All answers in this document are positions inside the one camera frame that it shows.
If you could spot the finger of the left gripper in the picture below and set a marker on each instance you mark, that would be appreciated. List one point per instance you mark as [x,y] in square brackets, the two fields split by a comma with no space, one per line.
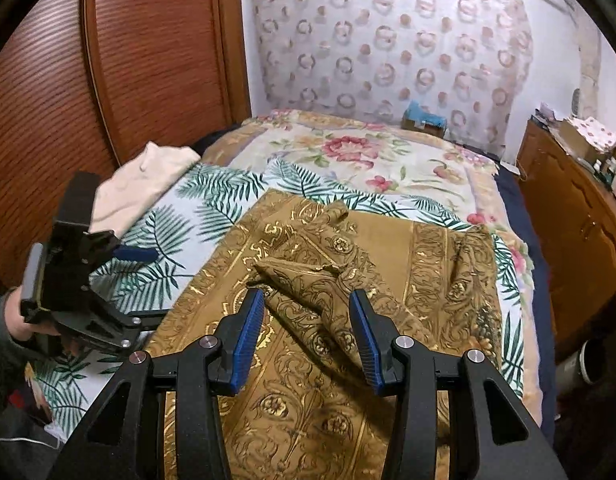
[135,254]

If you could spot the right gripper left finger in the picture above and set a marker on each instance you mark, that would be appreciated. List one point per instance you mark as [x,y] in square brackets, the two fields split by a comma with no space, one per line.
[122,435]

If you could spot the golden brown patterned garment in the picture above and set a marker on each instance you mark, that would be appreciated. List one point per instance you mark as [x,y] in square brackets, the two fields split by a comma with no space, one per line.
[306,411]

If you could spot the person left hand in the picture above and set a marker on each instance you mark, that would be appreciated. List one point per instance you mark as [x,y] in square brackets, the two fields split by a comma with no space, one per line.
[17,327]

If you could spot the palm leaf print blanket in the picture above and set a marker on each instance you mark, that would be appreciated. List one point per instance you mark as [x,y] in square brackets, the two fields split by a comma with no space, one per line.
[186,225]

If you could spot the beige folded cloth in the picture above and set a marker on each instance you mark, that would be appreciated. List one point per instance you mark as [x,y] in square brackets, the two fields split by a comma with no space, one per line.
[135,187]

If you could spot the dark blue bed sheet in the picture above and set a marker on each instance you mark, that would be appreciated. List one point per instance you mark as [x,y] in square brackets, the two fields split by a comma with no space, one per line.
[521,224]

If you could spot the wooden sideboard cabinet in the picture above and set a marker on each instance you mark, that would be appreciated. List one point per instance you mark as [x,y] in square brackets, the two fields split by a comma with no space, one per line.
[575,220]

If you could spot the floral cream blanket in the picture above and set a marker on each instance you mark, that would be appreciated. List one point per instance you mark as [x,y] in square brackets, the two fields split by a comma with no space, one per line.
[375,158]

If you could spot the circle pattern lace curtain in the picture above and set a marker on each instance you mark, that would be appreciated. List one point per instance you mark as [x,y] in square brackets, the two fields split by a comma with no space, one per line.
[464,61]

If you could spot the cardboard box with blue cloth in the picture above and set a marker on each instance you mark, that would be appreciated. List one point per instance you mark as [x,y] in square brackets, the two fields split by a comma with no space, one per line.
[417,118]

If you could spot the cardboard box floral cover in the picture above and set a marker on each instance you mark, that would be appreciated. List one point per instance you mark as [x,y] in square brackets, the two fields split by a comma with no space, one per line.
[587,138]

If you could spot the beige side curtain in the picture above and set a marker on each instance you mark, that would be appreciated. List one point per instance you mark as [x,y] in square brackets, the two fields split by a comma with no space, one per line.
[590,49]

